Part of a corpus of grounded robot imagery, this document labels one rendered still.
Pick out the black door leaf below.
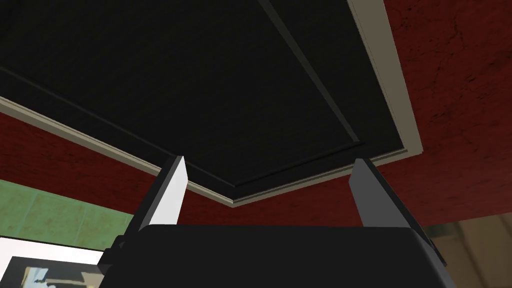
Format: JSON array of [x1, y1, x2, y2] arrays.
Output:
[[0, 0, 404, 201]]

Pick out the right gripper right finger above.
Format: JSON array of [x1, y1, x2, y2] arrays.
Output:
[[348, 157, 417, 230]]

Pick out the white framed wall picture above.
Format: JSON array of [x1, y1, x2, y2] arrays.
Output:
[[0, 235, 106, 288]]

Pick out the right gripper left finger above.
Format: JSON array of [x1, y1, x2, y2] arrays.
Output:
[[131, 155, 189, 232]]

